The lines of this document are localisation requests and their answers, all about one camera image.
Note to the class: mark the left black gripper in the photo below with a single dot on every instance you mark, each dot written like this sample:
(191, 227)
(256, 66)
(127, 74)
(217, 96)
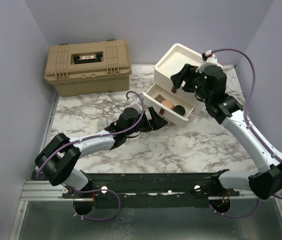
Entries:
(156, 122)

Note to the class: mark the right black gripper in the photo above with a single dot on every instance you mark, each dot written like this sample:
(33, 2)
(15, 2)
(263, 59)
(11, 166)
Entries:
(188, 72)

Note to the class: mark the cream drawer organizer cabinet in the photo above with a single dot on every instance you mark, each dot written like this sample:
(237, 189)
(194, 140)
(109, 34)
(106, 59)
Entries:
(174, 60)

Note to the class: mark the orange makeup sponge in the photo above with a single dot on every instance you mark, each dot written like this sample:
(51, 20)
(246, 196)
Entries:
(167, 103)

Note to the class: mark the brown eyeshadow palette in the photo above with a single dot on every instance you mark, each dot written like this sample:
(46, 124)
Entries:
(159, 98)

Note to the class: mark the black round compact jar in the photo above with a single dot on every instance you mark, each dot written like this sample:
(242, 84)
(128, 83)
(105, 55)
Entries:
(179, 109)

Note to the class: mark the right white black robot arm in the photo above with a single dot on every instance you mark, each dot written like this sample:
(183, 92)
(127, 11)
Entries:
(267, 179)

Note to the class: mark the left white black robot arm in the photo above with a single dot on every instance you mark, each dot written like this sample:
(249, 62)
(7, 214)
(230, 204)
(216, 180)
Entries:
(65, 151)

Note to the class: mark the tan plastic toolbox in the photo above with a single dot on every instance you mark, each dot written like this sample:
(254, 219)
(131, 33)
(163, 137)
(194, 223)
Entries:
(86, 68)

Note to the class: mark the black mounting rail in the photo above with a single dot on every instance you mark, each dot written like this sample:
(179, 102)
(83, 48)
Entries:
(149, 190)

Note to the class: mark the aluminium extrusion rail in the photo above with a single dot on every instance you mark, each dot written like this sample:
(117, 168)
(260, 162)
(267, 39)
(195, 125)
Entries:
(35, 191)

